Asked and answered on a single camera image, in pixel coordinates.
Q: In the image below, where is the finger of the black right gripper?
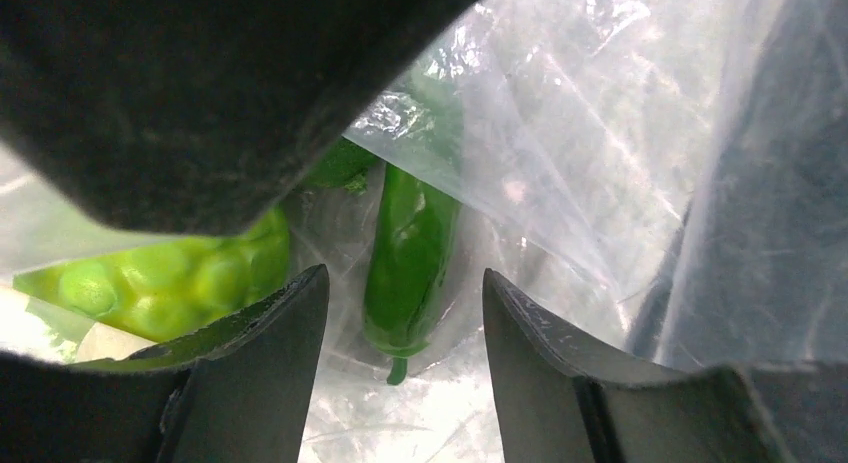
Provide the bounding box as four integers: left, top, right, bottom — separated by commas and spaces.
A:
1, 0, 479, 235

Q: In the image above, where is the green fake vegetable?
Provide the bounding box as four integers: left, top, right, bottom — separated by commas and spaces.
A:
300, 137, 380, 194

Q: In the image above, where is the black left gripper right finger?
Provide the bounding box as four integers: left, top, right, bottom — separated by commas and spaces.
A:
482, 269, 847, 462

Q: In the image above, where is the clear zip top bag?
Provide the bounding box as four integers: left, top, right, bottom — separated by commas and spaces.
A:
1, 0, 847, 462

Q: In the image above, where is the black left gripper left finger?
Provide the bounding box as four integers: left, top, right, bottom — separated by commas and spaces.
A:
1, 265, 330, 462

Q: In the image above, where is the green fake chili pepper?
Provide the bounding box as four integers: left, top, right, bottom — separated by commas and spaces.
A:
362, 164, 461, 386

